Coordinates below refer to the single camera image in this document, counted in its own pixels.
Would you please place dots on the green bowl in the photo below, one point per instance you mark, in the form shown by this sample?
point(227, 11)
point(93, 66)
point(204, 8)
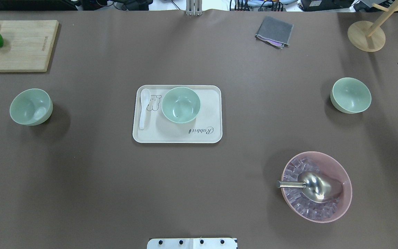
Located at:
point(350, 95)
point(31, 107)
point(181, 105)

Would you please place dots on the wooden cup tree stand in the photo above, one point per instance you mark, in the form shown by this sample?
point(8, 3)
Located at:
point(368, 36)

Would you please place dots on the grey folded cloth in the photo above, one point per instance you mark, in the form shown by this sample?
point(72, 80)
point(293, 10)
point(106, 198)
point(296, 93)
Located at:
point(275, 32)

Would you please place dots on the pink bowl with ice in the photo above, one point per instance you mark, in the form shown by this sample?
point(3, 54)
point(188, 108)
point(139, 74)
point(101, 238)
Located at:
point(321, 163)

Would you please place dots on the metal ice scoop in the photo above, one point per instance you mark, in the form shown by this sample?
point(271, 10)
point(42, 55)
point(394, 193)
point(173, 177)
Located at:
point(316, 187)

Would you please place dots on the cream rabbit serving tray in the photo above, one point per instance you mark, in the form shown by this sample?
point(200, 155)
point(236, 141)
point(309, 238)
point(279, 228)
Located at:
point(205, 128)

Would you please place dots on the white ceramic spoon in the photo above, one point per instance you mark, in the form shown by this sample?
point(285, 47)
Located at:
point(145, 97)

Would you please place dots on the bamboo cutting board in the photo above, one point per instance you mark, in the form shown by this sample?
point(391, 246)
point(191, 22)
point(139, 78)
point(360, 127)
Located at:
point(28, 45)

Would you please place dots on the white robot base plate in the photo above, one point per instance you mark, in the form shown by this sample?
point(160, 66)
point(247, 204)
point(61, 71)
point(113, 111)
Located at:
point(192, 243)

